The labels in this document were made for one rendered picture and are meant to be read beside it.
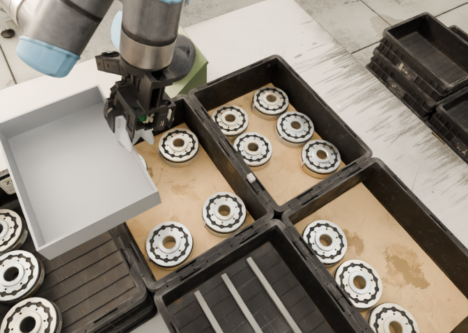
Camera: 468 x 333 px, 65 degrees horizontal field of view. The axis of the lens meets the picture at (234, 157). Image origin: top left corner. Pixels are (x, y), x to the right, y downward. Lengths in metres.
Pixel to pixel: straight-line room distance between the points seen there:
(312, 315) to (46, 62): 0.69
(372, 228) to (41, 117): 0.77
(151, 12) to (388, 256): 0.74
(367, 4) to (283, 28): 1.63
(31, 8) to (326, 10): 2.52
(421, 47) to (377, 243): 1.30
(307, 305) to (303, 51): 0.94
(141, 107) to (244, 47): 0.92
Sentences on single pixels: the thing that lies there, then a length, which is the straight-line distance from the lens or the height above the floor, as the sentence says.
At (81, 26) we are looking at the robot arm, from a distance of 0.56.
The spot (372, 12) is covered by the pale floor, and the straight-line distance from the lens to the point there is 3.06.
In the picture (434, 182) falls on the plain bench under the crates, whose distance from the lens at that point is 1.29.
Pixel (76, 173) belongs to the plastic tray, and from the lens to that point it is 0.73.
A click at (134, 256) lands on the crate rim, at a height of 0.93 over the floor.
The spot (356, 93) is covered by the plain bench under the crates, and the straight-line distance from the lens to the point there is 1.39.
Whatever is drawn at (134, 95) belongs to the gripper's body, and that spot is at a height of 1.21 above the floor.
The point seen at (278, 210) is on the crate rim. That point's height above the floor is 0.93.
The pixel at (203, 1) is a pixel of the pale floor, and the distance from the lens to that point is 2.85.
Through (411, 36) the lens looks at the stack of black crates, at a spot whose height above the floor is 0.49.
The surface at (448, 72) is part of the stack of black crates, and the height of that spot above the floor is 0.49.
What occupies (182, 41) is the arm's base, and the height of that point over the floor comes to 0.89.
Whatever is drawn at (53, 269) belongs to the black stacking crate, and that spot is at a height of 0.83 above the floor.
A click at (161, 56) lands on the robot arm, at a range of 0.52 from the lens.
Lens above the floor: 1.65
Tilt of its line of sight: 58 degrees down
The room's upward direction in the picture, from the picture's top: 8 degrees clockwise
